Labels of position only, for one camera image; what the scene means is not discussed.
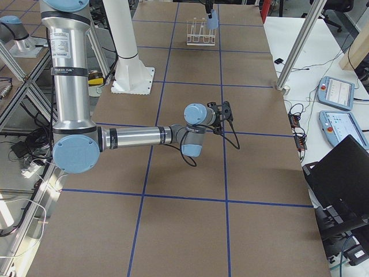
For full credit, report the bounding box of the aluminium frame post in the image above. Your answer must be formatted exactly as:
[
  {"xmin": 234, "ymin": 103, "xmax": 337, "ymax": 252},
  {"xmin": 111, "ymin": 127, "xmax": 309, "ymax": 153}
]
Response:
[{"xmin": 276, "ymin": 0, "xmax": 327, "ymax": 95}]

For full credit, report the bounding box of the blue plastic cup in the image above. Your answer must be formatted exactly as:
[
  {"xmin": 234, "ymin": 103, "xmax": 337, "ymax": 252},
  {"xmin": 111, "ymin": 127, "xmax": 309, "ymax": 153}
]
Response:
[{"xmin": 207, "ymin": 9, "xmax": 219, "ymax": 30}]

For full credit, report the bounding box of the brown paper table cover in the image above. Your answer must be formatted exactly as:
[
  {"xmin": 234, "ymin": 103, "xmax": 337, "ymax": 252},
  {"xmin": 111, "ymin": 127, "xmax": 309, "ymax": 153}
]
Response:
[{"xmin": 28, "ymin": 2, "xmax": 330, "ymax": 276}]

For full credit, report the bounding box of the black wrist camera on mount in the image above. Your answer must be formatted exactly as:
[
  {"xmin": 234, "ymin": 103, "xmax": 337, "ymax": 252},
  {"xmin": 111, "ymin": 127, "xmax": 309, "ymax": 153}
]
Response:
[{"xmin": 207, "ymin": 101, "xmax": 234, "ymax": 135}]

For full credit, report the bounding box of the black laptop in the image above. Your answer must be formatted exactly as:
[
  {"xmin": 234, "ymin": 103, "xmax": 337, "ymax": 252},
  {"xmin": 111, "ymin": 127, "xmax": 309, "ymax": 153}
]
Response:
[{"xmin": 302, "ymin": 134, "xmax": 369, "ymax": 240}]

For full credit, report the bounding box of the lower teach pendant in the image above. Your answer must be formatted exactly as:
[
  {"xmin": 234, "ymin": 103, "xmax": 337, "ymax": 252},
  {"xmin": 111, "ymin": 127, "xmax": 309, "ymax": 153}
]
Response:
[{"xmin": 319, "ymin": 111, "xmax": 368, "ymax": 150}]

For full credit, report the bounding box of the upper teach pendant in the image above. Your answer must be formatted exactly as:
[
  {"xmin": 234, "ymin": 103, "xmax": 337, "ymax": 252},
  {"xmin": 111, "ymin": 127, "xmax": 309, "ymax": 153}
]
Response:
[{"xmin": 317, "ymin": 76, "xmax": 355, "ymax": 111}]

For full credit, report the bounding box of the black camera cable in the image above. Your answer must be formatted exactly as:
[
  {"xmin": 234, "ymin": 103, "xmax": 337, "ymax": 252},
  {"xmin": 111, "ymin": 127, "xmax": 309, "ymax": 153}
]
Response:
[{"xmin": 164, "ymin": 119, "xmax": 241, "ymax": 167}]

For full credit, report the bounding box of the black usb hub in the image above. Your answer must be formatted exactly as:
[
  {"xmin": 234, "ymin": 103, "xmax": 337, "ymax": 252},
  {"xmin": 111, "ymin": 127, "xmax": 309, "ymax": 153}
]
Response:
[{"xmin": 288, "ymin": 113, "xmax": 307, "ymax": 152}]

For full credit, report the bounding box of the white wire cup rack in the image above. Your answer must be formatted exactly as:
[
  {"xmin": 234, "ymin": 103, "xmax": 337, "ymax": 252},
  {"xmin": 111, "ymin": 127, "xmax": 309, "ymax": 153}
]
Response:
[{"xmin": 186, "ymin": 17, "xmax": 216, "ymax": 46}]

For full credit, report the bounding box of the teach pendant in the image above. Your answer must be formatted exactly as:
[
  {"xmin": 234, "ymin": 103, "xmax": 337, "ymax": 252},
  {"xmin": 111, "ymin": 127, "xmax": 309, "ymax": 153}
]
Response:
[
  {"xmin": 319, "ymin": 111, "xmax": 368, "ymax": 150},
  {"xmin": 317, "ymin": 76, "xmax": 355, "ymax": 111}
]

